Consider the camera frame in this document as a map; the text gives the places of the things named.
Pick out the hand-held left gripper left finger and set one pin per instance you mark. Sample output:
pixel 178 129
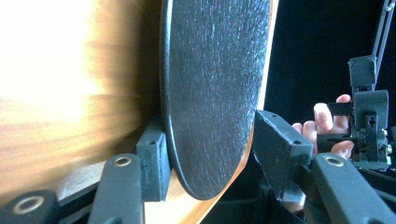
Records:
pixel 154 165

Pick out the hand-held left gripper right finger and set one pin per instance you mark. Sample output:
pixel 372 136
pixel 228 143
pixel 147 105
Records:
pixel 280 149

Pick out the orange wooden tray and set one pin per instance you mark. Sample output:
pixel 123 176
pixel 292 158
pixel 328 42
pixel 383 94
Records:
pixel 77 124

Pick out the dark grey round plate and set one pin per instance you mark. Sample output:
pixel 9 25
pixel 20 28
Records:
pixel 211 93

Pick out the grey metal stand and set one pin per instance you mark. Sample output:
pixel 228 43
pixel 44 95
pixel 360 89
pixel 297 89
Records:
pixel 383 28

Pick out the black curtain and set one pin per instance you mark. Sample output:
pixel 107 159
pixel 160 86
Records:
pixel 311 46

